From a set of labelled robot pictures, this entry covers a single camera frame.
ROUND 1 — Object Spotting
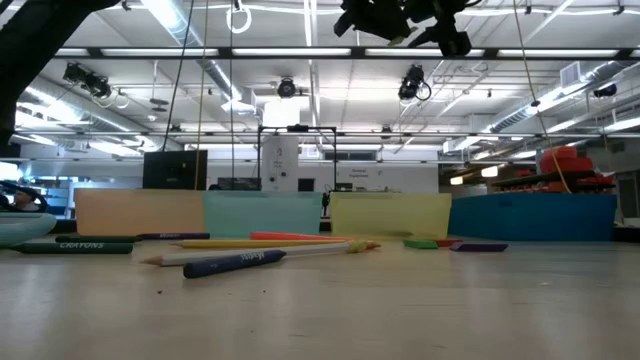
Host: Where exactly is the dark purple crayon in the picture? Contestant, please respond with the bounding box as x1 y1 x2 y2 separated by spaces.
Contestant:
136 232 212 242

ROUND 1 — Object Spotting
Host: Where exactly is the black shelf with orange parts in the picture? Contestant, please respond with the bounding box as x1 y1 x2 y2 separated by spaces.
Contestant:
491 169 617 195

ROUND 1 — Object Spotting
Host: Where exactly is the blue crayon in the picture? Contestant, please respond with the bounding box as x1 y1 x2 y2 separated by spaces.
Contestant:
182 249 288 280

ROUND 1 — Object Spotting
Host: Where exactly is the red box stack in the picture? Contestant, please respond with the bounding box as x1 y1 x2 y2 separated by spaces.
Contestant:
538 145 595 175

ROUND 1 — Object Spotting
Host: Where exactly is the black monitor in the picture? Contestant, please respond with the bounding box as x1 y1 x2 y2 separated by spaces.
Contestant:
142 149 209 192

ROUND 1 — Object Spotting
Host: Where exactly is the black ceiling camera cluster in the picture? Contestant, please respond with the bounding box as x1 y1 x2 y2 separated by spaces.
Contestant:
62 61 114 100

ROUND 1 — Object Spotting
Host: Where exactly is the black metal frame stand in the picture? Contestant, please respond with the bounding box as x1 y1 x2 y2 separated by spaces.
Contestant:
256 123 339 194

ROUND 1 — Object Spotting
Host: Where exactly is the person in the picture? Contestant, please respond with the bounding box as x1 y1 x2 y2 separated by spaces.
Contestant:
8 187 42 213

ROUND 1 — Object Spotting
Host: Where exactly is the white column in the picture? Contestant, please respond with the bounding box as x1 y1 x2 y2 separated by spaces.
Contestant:
260 135 300 193

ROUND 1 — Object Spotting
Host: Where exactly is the black ceiling camera with cable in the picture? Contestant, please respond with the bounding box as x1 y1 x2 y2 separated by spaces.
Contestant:
397 63 432 103

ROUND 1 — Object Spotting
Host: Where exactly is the round black ceiling camera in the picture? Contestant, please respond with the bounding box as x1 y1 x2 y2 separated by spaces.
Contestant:
276 76 297 99

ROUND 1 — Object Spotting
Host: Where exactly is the translucent teal plastic bin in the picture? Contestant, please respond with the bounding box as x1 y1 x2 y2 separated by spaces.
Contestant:
201 190 324 239

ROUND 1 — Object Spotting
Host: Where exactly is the translucent yellow plastic bin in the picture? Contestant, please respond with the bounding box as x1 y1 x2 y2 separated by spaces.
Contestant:
329 191 453 240

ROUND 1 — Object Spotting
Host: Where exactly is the white pencil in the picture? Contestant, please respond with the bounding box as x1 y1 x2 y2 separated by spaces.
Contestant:
140 240 374 267

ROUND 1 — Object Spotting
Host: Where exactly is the white hanging cable loop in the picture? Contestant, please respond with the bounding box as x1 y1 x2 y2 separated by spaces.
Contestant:
224 0 254 35

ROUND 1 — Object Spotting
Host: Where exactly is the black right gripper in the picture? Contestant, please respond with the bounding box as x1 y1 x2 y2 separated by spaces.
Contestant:
333 0 481 57

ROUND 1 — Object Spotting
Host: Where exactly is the long yellow hanging cable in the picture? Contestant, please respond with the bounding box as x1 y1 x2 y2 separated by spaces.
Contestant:
512 0 574 195

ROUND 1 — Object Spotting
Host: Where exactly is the black curved cable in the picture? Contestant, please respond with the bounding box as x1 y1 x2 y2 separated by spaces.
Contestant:
0 179 50 214

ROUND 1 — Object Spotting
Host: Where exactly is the translucent orange plastic bin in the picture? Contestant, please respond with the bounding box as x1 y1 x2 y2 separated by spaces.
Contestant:
74 188 206 237

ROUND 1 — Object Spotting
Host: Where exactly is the small dark screen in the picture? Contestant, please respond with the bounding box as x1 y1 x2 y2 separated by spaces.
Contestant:
217 176 262 192

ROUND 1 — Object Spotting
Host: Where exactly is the plain yellow pencil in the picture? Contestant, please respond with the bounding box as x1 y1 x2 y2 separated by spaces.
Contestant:
169 239 351 251

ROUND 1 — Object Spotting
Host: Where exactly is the thin black hanging cable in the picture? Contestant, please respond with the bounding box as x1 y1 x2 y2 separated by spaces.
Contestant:
229 0 236 191

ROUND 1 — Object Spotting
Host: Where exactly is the blue plastic bin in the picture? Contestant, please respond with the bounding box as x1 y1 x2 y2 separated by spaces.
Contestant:
447 193 618 243

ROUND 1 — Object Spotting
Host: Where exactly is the white ceiling vent box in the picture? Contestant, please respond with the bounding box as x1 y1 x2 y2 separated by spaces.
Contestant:
559 60 584 89

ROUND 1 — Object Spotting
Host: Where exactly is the dark green crayon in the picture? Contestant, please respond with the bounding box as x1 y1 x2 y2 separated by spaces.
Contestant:
54 234 144 245
9 241 135 255

